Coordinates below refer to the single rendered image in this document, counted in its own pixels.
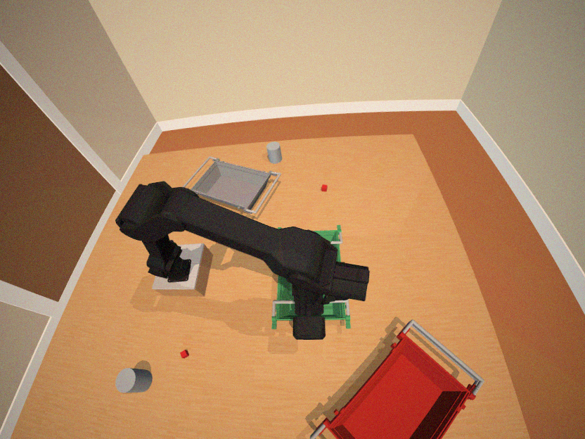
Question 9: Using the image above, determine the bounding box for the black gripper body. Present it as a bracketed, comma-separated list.
[292, 285, 326, 340]

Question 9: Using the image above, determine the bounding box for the green plastic tray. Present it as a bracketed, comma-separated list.
[271, 225, 351, 329]

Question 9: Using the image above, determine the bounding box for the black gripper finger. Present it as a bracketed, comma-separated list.
[295, 302, 324, 315]

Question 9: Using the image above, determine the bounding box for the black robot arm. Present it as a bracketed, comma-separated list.
[115, 182, 370, 305]

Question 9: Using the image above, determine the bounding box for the grey cylinder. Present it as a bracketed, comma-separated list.
[266, 141, 282, 164]
[115, 368, 153, 393]

